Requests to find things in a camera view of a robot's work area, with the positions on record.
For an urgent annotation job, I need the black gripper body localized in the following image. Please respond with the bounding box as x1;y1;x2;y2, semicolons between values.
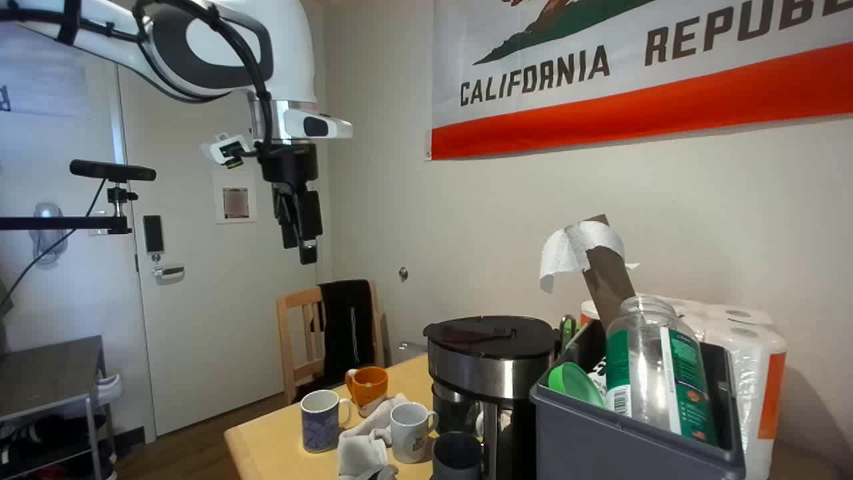
255;142;319;198

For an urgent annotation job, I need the gray cup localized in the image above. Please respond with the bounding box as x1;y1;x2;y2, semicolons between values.
295;388;357;456

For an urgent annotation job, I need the orange cup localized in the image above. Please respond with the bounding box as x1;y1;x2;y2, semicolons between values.
344;364;392;420

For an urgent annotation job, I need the black cup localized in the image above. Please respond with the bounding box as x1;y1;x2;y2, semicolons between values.
432;429;487;480

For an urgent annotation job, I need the small framed photo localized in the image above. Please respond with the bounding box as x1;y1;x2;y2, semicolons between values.
217;184;255;228

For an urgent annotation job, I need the white door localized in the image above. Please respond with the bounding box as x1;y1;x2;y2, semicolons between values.
111;65;336;441

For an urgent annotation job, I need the black cloth on chair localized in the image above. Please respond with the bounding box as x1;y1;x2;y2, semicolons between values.
316;278;377;388

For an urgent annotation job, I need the wooden chair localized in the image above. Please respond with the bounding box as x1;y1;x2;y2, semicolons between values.
275;281;388;405

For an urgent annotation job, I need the black door keypad lock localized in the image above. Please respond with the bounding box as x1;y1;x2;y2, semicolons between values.
140;213;167;256

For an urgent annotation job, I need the steel black coffee maker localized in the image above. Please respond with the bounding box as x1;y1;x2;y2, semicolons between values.
421;312;563;480

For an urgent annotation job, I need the white mug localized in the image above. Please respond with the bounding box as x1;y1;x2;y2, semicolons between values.
377;401;439;466

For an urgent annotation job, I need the white crumpled cloth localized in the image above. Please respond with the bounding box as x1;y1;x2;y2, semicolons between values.
333;392;405;480

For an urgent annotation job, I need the grey metal shelf cart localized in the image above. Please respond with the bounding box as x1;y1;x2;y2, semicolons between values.
0;334;124;480

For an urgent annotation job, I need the nearly empty paper towel roll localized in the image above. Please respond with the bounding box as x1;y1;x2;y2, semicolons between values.
536;212;641;330

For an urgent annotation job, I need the green plastic item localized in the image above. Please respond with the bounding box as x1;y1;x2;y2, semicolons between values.
544;361;613;414

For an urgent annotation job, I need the California Republic flag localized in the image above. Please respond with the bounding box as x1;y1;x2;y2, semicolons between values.
428;0;853;164

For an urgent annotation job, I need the gray plastic bin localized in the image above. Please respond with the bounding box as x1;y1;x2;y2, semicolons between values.
528;317;749;480

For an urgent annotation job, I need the clear bottle green label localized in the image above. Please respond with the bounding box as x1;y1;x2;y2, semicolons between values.
601;296;721;449

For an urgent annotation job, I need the paper towel multipack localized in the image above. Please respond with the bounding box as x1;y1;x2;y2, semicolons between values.
575;293;792;480

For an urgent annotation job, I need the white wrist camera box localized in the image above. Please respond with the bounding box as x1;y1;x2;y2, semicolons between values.
208;132;261;170

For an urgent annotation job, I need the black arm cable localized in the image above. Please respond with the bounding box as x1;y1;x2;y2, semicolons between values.
50;0;276;149

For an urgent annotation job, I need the silver door handle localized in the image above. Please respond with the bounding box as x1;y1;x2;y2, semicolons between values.
148;258;188;288

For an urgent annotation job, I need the black stereo camera bar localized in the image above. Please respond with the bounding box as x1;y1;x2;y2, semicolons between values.
67;157;160;188

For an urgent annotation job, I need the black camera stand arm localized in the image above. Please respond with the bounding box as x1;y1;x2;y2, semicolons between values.
0;182;140;237

